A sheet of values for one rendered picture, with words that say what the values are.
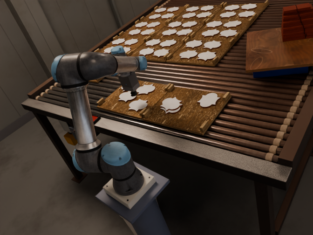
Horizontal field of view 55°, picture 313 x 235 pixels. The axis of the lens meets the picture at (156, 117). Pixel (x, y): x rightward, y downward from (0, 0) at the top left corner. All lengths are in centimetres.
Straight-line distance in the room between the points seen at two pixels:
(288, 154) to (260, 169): 13
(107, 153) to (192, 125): 52
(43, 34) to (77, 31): 63
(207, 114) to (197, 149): 26
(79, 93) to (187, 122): 64
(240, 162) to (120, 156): 54
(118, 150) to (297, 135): 79
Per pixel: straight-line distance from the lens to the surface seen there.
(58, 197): 302
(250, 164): 139
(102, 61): 122
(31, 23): 409
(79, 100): 129
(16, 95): 430
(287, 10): 200
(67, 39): 452
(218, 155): 145
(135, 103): 191
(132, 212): 141
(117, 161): 128
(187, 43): 248
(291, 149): 140
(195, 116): 166
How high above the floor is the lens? 195
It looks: 36 degrees down
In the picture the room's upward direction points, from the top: 19 degrees counter-clockwise
